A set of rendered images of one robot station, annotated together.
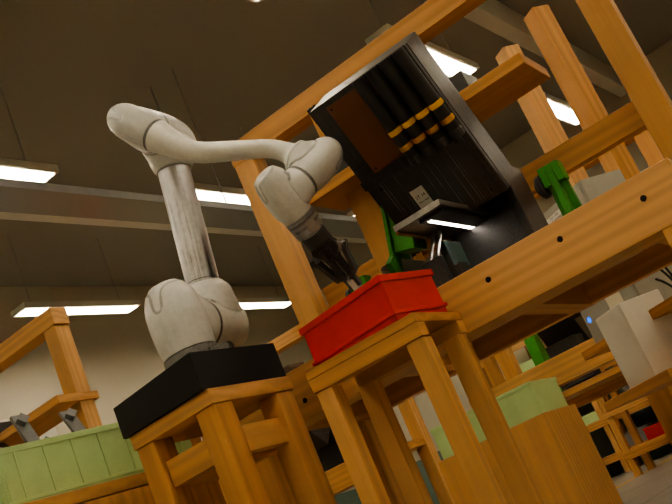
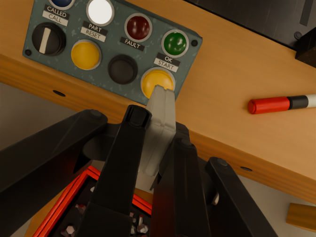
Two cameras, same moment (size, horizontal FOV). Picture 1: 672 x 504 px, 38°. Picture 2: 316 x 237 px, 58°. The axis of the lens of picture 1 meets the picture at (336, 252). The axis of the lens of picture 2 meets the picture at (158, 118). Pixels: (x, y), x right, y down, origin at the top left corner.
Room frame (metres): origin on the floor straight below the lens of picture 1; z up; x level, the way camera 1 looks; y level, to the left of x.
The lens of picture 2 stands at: (2.62, 0.02, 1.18)
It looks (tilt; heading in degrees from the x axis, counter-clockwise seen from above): 75 degrees down; 309
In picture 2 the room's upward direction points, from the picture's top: 44 degrees clockwise
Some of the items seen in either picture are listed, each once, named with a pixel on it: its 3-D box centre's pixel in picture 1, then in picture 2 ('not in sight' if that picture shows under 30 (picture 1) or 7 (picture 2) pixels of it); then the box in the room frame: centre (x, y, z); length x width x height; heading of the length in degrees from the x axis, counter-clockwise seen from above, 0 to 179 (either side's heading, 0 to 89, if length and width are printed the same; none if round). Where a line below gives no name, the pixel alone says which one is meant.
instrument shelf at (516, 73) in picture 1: (424, 138); not in sight; (3.15, -0.43, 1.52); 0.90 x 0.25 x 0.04; 62
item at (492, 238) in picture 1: (492, 235); not in sight; (2.99, -0.47, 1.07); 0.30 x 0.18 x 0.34; 62
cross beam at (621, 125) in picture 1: (472, 214); not in sight; (3.25, -0.48, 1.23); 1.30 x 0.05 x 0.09; 62
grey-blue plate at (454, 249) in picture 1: (461, 263); not in sight; (2.74, -0.32, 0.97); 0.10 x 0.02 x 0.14; 152
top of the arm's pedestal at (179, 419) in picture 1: (213, 412); not in sight; (2.58, 0.47, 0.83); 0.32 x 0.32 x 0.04; 57
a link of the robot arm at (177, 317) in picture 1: (178, 319); not in sight; (2.59, 0.47, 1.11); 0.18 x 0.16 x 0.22; 162
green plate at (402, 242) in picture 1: (404, 232); not in sight; (2.90, -0.22, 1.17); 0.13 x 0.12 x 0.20; 62
